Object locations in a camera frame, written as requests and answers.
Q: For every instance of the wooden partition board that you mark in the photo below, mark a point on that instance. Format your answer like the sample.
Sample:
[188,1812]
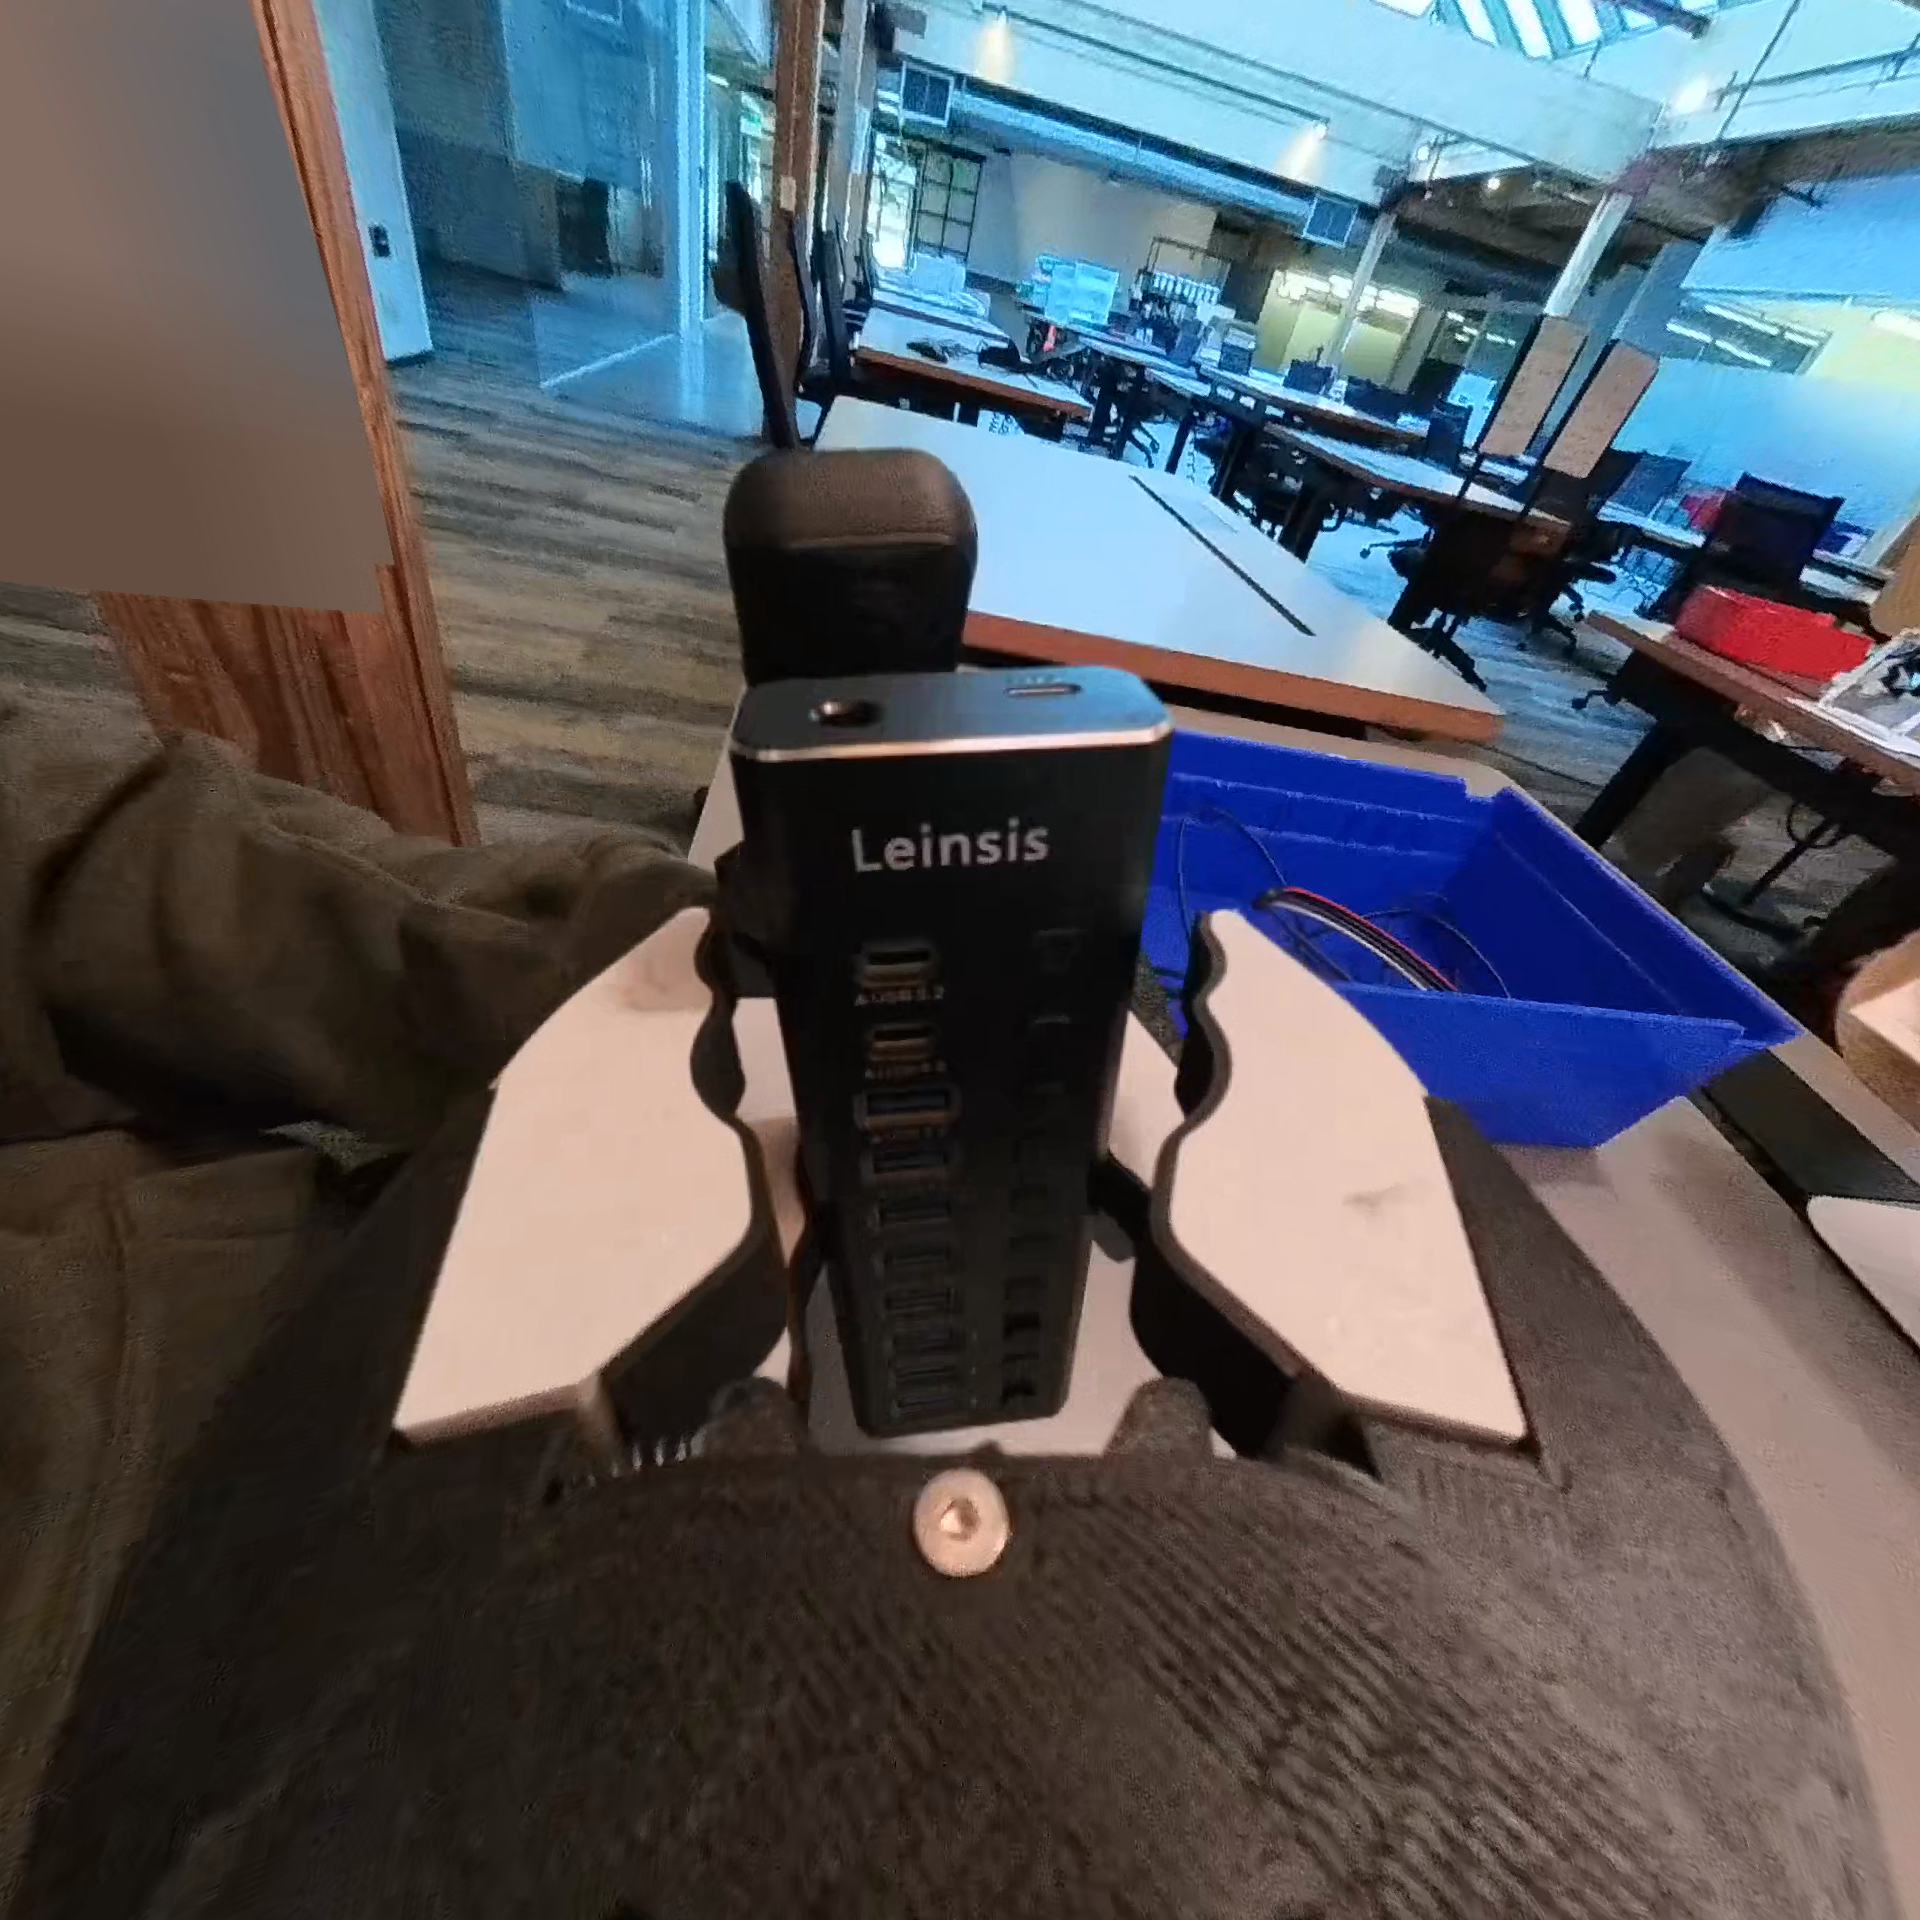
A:
[1602,407]
[1537,384]

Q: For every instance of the blue plastic bin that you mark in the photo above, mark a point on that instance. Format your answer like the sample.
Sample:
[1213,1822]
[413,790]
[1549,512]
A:
[1570,1072]

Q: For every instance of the wood edged work table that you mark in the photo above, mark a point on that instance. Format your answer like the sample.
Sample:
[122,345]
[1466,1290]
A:
[1797,721]

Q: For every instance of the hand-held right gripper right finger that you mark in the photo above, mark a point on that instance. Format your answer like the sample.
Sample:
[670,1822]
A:
[1336,1229]

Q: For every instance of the red plastic tray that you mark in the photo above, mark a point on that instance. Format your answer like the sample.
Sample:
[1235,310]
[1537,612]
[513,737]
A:
[1771,633]

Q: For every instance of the white mat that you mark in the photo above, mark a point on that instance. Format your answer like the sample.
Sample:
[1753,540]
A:
[1883,1261]

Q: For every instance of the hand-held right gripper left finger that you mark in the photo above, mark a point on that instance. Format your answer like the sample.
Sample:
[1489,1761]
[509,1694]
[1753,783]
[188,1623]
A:
[580,1204]

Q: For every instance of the wooden pillar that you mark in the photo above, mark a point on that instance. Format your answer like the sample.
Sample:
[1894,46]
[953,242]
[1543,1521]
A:
[345,721]

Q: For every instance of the black USB hub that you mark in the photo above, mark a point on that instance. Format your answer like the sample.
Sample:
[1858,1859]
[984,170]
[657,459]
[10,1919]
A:
[978,976]

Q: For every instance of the black chair back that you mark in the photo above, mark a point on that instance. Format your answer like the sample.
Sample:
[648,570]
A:
[754,298]

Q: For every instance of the white table with wood edge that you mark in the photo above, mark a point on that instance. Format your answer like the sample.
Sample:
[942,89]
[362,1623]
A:
[1075,570]

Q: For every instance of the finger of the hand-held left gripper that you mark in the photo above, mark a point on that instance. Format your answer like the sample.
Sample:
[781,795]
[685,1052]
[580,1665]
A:
[792,1204]
[1149,1124]

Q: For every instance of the person's green jacket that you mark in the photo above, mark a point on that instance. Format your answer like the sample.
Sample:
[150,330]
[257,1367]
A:
[122,1426]

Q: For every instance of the long wood edged table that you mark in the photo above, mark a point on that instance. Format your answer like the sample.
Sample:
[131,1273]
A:
[960,368]

